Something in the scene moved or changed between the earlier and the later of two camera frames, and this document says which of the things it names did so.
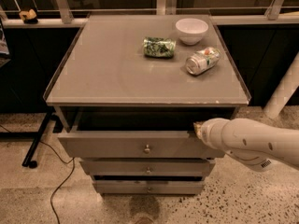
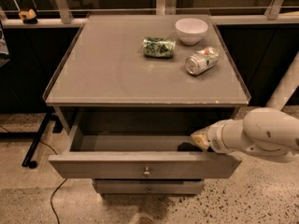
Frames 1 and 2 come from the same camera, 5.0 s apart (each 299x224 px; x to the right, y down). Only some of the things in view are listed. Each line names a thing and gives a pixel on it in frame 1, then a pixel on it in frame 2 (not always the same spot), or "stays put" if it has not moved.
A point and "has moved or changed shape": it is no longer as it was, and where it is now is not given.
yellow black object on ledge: [29, 17] stays put
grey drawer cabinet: [128, 91] stays put
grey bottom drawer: [148, 187] stays put
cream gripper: [209, 133] to [215, 136]
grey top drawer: [135, 132] has moved or changed shape
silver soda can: [203, 61] stays put
